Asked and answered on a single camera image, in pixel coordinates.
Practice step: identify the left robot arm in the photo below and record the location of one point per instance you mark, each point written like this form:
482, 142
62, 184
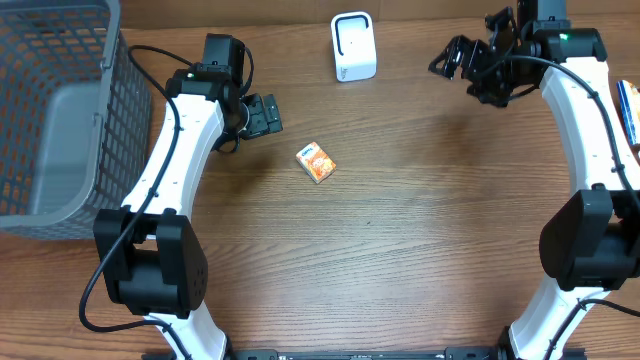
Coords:
153, 270

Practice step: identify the grey plastic mesh basket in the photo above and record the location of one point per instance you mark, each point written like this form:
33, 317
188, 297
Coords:
75, 116

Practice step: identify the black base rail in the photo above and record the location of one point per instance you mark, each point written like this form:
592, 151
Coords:
375, 355

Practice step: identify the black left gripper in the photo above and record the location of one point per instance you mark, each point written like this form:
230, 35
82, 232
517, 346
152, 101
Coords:
266, 117

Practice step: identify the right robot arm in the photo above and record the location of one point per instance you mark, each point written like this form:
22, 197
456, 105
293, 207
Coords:
590, 247

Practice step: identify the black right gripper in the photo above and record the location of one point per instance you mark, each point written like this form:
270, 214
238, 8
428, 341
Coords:
497, 91

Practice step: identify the small orange candy pack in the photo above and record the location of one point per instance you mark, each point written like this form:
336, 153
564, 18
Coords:
316, 162

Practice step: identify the white barcode scanner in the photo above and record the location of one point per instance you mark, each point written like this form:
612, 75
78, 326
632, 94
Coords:
354, 46

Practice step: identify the white orange snack bag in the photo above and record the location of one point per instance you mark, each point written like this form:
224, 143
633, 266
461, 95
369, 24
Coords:
629, 103

